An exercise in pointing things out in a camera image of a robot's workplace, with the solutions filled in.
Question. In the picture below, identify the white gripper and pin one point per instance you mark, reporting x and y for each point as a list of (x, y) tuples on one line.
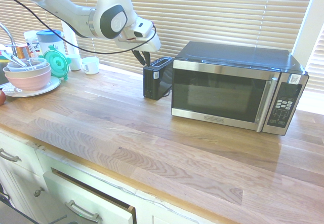
[(149, 42)]

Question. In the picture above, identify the black two-slot toaster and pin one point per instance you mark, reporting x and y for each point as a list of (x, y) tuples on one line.
[(155, 80)]

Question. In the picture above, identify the white mug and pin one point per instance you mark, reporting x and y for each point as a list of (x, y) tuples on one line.
[(91, 65)]

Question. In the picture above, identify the small white cup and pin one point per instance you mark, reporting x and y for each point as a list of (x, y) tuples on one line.
[(74, 61)]

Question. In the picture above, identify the green plastic container lid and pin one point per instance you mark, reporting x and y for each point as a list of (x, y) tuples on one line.
[(59, 63)]

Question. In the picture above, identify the wide beige window blinds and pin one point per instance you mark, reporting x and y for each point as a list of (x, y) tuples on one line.
[(215, 13)]

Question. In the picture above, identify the stainless steel black microwave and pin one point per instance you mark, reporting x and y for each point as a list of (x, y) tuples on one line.
[(227, 89)]

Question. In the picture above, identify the white dinner plate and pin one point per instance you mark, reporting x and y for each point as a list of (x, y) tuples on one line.
[(54, 83)]

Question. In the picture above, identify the clear pitcher with blue lid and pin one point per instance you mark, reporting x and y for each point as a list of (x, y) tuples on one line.
[(49, 40)]

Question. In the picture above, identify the beige bowl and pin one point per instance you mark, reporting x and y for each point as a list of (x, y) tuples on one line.
[(38, 70)]

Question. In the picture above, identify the clear plastic container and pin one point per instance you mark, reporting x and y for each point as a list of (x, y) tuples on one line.
[(35, 63)]

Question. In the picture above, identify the white wipes canister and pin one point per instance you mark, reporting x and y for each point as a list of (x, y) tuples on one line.
[(33, 45)]

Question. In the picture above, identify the clear plastic spoon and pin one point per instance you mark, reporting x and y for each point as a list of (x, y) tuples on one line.
[(27, 54)]

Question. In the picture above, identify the pink bowl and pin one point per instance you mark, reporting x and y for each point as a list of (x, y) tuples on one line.
[(27, 80)]

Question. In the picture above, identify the orange box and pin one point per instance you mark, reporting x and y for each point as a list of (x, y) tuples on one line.
[(21, 50)]

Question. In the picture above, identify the narrow beige window blinds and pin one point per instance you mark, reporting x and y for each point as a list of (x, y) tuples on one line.
[(316, 64), (15, 16)]

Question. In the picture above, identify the chrome sink faucet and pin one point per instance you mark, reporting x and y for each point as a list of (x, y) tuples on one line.
[(8, 35)]

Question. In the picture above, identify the white open drawer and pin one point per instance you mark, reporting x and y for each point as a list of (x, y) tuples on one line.
[(83, 203)]

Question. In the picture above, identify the silver cabinet knob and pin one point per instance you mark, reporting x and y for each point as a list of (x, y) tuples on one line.
[(38, 191)]

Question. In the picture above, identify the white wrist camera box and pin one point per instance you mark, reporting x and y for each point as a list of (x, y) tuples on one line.
[(143, 29)]

